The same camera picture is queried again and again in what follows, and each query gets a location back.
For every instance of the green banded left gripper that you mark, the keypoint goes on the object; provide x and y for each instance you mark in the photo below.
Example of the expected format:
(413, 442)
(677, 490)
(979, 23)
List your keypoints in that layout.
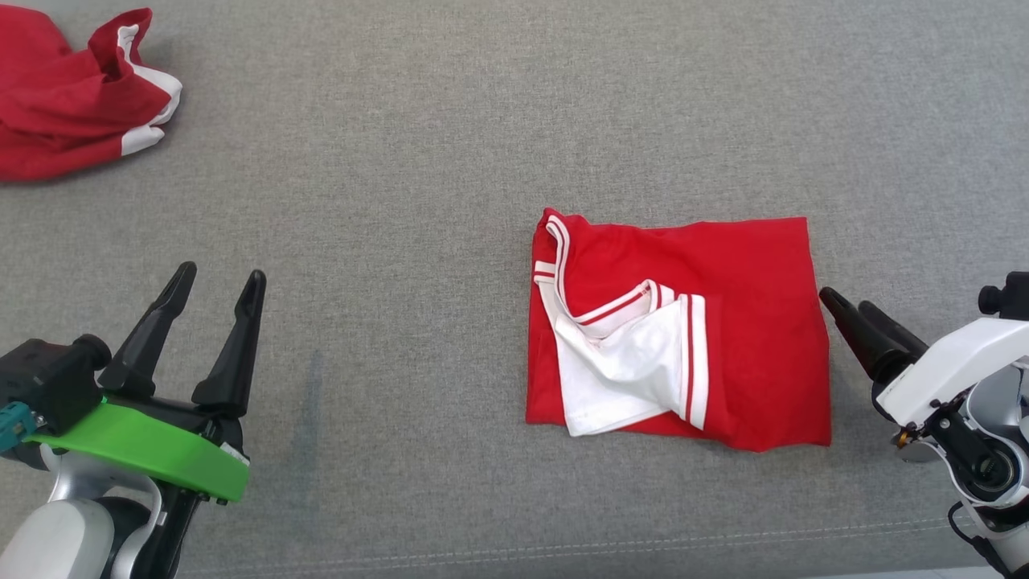
(161, 446)

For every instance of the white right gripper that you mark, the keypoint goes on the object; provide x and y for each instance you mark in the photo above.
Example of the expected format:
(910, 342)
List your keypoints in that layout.
(957, 358)

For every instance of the red white jersey shirt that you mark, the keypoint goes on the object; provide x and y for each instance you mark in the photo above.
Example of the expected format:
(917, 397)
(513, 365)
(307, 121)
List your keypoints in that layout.
(748, 338)

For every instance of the red shorts with white stripe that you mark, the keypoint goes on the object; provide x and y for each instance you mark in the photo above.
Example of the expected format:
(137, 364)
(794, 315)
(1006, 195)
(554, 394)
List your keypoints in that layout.
(64, 104)

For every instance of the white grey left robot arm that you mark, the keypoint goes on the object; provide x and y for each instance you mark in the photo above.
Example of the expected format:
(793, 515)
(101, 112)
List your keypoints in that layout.
(56, 539)

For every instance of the grey fabric sofa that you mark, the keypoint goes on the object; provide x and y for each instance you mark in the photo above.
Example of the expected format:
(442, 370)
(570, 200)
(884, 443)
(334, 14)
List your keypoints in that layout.
(450, 241)

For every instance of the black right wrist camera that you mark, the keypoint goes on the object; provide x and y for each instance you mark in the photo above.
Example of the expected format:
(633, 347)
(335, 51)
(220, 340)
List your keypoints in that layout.
(1011, 297)

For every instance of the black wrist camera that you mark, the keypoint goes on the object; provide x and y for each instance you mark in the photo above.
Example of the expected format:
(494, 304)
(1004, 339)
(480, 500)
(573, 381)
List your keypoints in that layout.
(1011, 297)
(48, 378)

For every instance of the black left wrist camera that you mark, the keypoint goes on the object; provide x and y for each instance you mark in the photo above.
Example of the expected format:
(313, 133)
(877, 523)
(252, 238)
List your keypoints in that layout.
(48, 378)

